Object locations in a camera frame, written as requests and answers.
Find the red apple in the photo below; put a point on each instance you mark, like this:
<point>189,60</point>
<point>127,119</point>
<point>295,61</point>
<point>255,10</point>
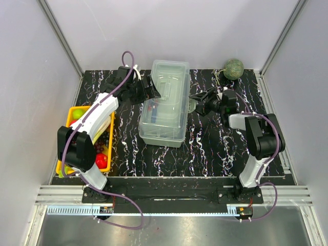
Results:
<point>101,160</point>

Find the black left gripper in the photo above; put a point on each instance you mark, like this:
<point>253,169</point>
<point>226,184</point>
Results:
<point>149,93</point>

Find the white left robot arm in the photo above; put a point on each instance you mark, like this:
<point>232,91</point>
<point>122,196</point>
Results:
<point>112,95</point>

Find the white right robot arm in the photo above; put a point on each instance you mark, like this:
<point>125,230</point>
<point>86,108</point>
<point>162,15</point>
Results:
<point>263,135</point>

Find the left aluminium frame post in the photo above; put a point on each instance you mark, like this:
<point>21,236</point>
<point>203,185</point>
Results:
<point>46,9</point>

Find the dark purple grapes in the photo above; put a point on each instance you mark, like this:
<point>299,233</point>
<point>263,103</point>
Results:
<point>103,143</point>

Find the translucent green tool box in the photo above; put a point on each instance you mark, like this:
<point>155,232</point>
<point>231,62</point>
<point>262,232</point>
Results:
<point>172,80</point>

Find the blue red screwdriver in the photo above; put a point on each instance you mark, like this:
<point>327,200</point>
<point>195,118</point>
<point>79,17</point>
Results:
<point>154,109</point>

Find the right aluminium frame post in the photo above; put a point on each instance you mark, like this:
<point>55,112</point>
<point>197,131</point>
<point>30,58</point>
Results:
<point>283,35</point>

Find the green melon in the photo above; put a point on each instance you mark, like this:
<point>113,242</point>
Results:
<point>233,69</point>

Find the yellow plastic bin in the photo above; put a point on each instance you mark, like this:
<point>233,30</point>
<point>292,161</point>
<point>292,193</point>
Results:
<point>81,149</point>

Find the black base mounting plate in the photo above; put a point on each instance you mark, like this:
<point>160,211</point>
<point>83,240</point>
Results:
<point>183,194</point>

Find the green pepper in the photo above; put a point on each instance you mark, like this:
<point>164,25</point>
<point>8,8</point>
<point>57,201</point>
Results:
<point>77,113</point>

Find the white slotted cable duct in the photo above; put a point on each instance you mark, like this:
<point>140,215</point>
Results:
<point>93,210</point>

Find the white green leek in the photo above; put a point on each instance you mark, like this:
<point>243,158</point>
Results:
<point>102,128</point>

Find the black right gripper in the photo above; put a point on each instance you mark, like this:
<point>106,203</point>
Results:
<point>203,109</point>

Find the aluminium frame post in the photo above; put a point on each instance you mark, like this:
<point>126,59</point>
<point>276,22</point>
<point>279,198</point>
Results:
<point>283,35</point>
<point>46,9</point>

